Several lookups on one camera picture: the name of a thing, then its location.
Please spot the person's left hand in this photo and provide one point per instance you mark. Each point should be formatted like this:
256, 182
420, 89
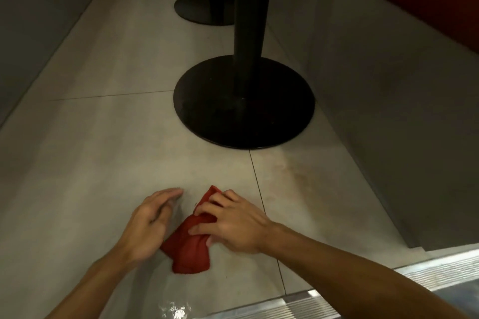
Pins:
146, 229

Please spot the person's right hand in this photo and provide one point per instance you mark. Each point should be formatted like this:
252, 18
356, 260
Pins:
235, 225

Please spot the grey bench base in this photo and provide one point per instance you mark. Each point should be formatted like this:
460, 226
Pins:
33, 31
374, 105

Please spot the person's left forearm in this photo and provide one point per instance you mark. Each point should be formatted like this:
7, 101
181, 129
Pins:
86, 289

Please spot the red cloth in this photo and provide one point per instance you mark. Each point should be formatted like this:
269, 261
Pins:
191, 247

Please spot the beige tiled floor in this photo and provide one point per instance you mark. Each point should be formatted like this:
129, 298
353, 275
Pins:
112, 143

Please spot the person's right forearm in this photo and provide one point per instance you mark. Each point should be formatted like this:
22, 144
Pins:
355, 277

